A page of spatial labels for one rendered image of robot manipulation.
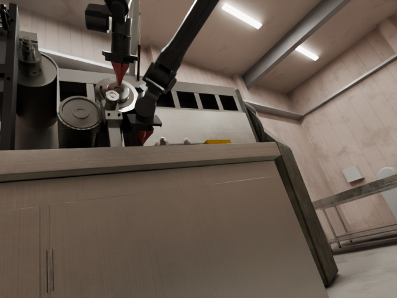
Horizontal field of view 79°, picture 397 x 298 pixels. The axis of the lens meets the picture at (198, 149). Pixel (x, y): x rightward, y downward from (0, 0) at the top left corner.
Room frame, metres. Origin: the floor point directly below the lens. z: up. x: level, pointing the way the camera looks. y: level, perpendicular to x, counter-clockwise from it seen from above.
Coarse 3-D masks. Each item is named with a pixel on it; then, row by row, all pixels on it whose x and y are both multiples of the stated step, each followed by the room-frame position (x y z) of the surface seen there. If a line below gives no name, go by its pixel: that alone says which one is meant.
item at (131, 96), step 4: (104, 84) 0.66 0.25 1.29; (108, 84) 0.67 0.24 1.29; (124, 84) 0.70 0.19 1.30; (104, 88) 0.66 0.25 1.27; (128, 88) 0.70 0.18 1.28; (100, 92) 0.65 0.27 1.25; (104, 92) 0.66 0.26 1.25; (132, 92) 0.71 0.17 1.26; (132, 96) 0.71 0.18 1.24; (128, 100) 0.70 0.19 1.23; (132, 100) 0.71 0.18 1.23; (120, 104) 0.68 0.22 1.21; (124, 104) 0.69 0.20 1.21; (128, 104) 0.70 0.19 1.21; (124, 112) 0.72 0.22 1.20; (128, 112) 0.75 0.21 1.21; (124, 116) 0.75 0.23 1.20; (124, 120) 0.78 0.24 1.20; (124, 124) 0.82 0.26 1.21; (100, 128) 0.80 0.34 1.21; (120, 128) 0.82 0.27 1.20
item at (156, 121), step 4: (136, 112) 0.64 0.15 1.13; (128, 116) 0.65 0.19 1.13; (132, 116) 0.66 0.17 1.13; (136, 116) 0.65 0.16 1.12; (140, 116) 0.64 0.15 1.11; (144, 116) 0.64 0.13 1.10; (148, 116) 0.64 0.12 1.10; (152, 116) 0.65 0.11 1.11; (156, 116) 0.70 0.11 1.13; (132, 120) 0.64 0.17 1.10; (136, 120) 0.65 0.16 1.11; (140, 120) 0.65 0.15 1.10; (144, 120) 0.65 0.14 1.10; (148, 120) 0.65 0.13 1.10; (152, 120) 0.67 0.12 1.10; (156, 120) 0.69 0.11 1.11; (160, 120) 0.69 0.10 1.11; (132, 124) 0.63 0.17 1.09; (136, 124) 0.64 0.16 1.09; (140, 124) 0.65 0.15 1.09; (144, 124) 0.65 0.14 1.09; (148, 124) 0.66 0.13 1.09; (152, 124) 0.67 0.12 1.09; (156, 124) 0.67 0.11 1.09; (160, 124) 0.68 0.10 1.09
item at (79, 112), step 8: (72, 96) 0.61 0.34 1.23; (80, 96) 0.62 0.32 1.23; (64, 104) 0.60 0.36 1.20; (72, 104) 0.62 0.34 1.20; (80, 104) 0.63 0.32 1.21; (88, 104) 0.64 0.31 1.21; (96, 104) 0.65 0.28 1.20; (64, 112) 0.60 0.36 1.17; (72, 112) 0.61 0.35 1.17; (80, 112) 0.63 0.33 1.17; (88, 112) 0.63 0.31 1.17; (96, 112) 0.65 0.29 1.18; (64, 120) 0.60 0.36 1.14; (72, 120) 0.61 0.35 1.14; (80, 120) 0.63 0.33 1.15; (88, 120) 0.64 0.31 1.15; (96, 120) 0.64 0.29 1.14
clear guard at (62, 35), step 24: (0, 0) 0.63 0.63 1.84; (24, 0) 0.66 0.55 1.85; (48, 0) 0.70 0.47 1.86; (72, 0) 0.73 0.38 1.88; (96, 0) 0.77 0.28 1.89; (24, 24) 0.72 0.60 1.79; (48, 24) 0.76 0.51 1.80; (72, 24) 0.80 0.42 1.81; (48, 48) 0.82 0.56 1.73; (72, 48) 0.86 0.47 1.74; (96, 48) 0.91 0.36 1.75
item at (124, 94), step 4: (112, 84) 0.66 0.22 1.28; (108, 88) 0.65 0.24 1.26; (112, 88) 0.66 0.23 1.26; (116, 88) 0.66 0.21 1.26; (120, 88) 0.67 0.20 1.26; (124, 88) 0.68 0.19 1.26; (120, 92) 0.67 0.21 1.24; (124, 92) 0.68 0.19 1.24; (128, 92) 0.68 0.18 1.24; (120, 96) 0.67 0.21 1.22; (124, 96) 0.68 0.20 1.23; (128, 96) 0.69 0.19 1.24; (120, 100) 0.67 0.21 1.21; (124, 100) 0.68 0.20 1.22
